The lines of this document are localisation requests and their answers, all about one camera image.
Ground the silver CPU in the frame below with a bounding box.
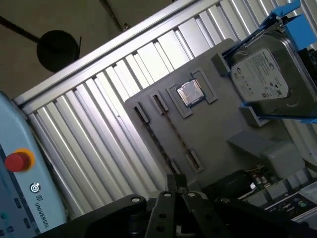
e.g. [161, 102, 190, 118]
[176, 79, 203, 107]

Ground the blue disk carrier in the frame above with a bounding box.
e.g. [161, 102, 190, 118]
[221, 0, 317, 127]

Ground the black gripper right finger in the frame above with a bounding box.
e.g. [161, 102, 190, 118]
[176, 175, 310, 238]

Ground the silver hard disk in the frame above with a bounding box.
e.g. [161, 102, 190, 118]
[229, 33, 307, 117]

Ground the grey parts rack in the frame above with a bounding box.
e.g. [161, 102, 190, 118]
[123, 38, 317, 199]

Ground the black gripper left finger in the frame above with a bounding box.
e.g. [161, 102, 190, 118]
[41, 175, 177, 238]

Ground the red stop button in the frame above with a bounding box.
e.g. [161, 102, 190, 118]
[4, 147, 36, 174]

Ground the pale blue teach pendant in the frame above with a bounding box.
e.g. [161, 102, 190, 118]
[0, 90, 69, 238]

